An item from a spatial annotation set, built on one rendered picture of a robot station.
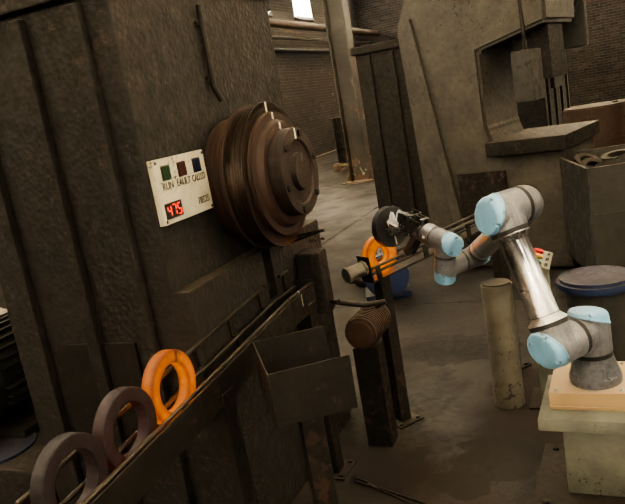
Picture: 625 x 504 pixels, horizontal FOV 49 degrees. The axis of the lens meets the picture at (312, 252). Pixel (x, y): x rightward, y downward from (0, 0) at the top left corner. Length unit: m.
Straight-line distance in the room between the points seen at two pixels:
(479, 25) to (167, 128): 3.03
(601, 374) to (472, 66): 2.91
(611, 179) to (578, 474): 2.05
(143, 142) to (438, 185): 3.28
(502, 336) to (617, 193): 1.48
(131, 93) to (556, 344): 1.36
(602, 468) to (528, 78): 2.65
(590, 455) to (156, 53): 1.74
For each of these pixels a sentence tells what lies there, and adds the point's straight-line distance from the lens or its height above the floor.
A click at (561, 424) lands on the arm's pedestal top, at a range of 2.20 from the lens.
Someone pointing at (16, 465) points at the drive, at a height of 0.25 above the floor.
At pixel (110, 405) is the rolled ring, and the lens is 1.56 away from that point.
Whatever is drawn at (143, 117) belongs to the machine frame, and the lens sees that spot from 1.94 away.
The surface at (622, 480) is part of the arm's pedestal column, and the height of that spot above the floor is 0.08.
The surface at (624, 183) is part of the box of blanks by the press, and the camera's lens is 4.03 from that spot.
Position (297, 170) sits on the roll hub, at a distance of 2.16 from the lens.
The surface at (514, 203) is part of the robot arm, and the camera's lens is 2.09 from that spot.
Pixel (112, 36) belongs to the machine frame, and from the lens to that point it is 1.93.
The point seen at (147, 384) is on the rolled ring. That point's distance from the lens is 1.68.
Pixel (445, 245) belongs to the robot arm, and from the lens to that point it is 2.33.
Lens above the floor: 1.31
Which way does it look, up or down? 12 degrees down
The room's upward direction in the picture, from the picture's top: 10 degrees counter-clockwise
